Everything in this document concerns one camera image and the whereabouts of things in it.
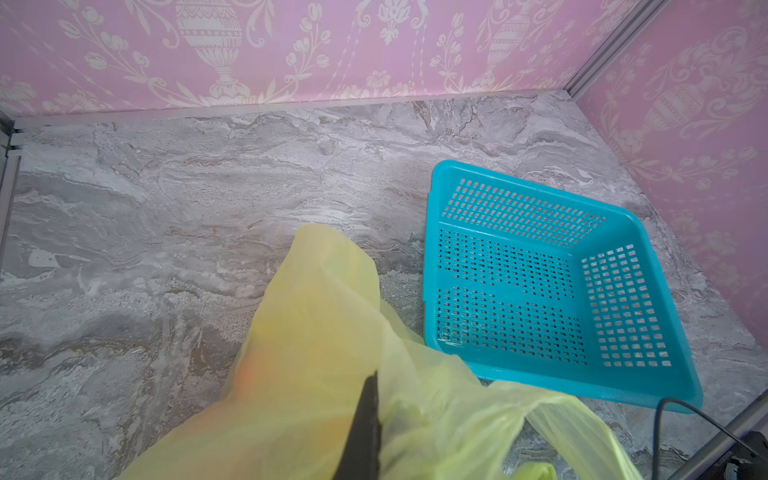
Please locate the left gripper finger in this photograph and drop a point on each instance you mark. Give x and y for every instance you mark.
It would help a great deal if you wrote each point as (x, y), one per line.
(360, 457)

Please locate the yellow-green plastic bag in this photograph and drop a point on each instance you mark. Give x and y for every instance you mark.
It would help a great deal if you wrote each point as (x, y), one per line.
(320, 331)

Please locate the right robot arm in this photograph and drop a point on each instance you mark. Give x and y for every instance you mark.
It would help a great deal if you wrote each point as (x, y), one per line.
(724, 458)

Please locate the teal plastic basket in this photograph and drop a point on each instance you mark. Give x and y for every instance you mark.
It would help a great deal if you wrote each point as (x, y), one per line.
(530, 284)

